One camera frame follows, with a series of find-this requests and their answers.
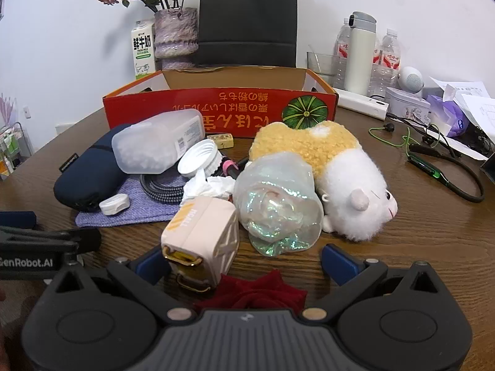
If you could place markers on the brown wooden desktop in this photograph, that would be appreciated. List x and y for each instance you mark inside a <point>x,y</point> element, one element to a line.
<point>425,235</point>

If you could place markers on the purple fuzzy vase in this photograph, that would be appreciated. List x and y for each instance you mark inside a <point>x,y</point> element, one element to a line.
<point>176,33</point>

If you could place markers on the white green milk carton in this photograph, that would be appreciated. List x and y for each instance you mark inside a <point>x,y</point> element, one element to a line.
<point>144,50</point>

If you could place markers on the yellow white plush toy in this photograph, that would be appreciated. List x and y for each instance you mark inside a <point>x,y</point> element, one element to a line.
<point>348,170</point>

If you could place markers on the purple knitted cloth pouch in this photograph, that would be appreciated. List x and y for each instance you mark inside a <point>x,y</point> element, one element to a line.
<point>131,216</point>

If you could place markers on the white wall socket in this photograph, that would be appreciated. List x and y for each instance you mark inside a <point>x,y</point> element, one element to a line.
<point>26,112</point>

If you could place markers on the yellowish mahjong tile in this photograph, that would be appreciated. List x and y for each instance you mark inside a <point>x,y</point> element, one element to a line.
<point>220,140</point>

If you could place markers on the clear drinking glass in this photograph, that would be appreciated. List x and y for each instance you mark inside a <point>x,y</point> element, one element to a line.
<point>323,65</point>

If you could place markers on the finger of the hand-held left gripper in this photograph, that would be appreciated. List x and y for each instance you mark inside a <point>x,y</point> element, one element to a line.
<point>17,220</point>

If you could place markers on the white thermos grey lid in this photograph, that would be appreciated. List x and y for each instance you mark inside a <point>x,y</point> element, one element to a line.
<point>360,58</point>

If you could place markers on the black paper bag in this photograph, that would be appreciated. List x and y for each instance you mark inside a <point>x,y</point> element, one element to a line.
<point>247,19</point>

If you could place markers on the white round speaker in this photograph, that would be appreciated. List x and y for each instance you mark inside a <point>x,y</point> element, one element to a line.
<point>412,79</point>

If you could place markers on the white power strip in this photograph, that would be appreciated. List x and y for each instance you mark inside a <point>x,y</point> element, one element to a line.
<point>363,105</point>

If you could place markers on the dark red cloth flower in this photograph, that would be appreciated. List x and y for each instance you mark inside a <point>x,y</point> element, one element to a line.
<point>267,291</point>

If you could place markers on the small white case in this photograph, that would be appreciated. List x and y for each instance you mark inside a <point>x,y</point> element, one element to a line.
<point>114,204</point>

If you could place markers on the white printed tin box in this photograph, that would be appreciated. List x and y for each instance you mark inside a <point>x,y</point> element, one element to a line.
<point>408,106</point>

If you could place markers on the navy blue pouch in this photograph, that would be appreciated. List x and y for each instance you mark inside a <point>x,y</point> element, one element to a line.
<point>85,177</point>

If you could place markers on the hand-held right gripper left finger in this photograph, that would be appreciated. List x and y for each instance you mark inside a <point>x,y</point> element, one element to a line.
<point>149,264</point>

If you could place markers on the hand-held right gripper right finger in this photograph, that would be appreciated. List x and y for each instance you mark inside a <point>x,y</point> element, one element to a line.
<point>341,262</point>

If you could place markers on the iridescent clear plastic bag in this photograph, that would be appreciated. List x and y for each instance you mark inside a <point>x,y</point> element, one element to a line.
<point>278,205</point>

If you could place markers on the white bottle lid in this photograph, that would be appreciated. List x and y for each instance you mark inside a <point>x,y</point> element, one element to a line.
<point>199,158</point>

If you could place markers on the crumpled white tissue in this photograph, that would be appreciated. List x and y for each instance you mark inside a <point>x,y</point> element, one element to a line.
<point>210,187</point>

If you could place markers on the black neckband headset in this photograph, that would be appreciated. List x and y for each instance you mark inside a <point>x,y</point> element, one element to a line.
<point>429,166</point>

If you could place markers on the white printed paper sheet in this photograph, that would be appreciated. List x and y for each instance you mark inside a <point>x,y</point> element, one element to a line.
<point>481,114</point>
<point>470,87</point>

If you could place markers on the clear water bottle red label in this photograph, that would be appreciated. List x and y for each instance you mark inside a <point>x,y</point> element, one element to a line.
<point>377,73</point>
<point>342,54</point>
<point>390,58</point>

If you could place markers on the red cardboard box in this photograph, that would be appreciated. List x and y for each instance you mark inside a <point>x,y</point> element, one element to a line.
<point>239,104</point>

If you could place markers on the purple tissue packet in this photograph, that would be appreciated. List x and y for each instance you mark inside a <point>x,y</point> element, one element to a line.
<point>450,118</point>

